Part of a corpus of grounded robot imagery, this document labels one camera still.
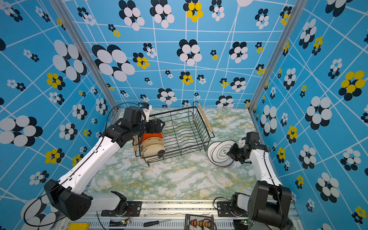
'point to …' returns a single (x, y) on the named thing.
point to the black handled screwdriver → (147, 224)
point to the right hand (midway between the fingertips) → (229, 153)
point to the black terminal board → (199, 222)
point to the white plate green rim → (219, 151)
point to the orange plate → (145, 135)
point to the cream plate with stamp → (151, 141)
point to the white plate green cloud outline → (219, 151)
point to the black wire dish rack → (185, 131)
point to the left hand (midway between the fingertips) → (158, 122)
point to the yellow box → (78, 226)
